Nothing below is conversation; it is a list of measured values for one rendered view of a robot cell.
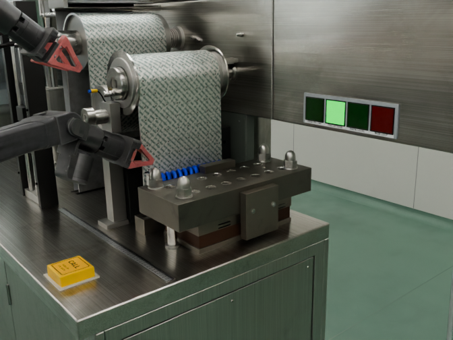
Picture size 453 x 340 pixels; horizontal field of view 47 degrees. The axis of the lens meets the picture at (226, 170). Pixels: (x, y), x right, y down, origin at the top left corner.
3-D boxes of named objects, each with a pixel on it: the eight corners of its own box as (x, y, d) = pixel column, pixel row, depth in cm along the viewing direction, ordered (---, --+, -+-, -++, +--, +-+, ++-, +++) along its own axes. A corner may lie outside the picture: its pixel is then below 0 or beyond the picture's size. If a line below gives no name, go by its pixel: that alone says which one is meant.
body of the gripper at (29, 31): (44, 60, 102) (11, 36, 98) (26, 58, 110) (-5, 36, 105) (61, 33, 103) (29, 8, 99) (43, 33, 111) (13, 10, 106)
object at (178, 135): (143, 186, 122) (137, 108, 117) (220, 167, 136) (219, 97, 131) (144, 187, 122) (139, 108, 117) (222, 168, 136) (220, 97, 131)
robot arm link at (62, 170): (73, 115, 100) (42, 112, 104) (57, 172, 98) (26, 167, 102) (113, 135, 110) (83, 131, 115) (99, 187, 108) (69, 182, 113)
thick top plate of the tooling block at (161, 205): (139, 212, 118) (137, 186, 116) (266, 177, 142) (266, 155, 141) (178, 233, 106) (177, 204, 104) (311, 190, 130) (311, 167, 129)
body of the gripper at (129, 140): (130, 169, 113) (101, 159, 108) (108, 160, 120) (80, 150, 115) (141, 141, 113) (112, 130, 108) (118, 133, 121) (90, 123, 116)
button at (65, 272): (47, 275, 104) (46, 264, 103) (80, 265, 108) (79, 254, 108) (61, 289, 99) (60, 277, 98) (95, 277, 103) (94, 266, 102)
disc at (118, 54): (107, 106, 128) (106, 45, 122) (108, 106, 128) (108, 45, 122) (138, 122, 117) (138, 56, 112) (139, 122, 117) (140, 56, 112)
